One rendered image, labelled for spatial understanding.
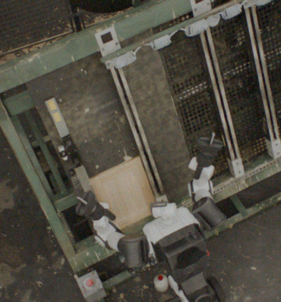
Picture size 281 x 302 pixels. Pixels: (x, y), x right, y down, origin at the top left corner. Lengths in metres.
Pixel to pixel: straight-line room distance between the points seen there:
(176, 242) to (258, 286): 1.52
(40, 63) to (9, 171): 2.12
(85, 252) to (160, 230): 0.65
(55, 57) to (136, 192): 0.98
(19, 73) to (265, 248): 2.37
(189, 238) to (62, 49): 1.10
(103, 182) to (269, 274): 1.61
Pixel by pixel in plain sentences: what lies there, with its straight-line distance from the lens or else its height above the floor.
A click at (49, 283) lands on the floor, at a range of 4.22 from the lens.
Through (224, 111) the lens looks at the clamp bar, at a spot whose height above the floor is 1.30.
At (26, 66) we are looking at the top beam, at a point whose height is 1.94.
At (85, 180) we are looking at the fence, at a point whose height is 1.27.
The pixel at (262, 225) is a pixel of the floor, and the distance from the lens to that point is 4.30.
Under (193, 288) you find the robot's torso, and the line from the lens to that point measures 2.99.
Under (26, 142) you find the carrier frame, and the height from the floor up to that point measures 0.79.
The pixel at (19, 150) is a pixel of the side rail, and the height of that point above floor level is 1.56.
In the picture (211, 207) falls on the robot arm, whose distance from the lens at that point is 2.83.
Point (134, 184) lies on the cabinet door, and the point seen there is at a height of 1.10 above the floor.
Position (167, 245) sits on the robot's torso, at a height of 1.40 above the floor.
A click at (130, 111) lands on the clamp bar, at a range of 2.96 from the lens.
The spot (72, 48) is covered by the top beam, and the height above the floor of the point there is 1.94.
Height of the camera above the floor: 3.95
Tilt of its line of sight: 60 degrees down
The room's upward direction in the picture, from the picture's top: 9 degrees counter-clockwise
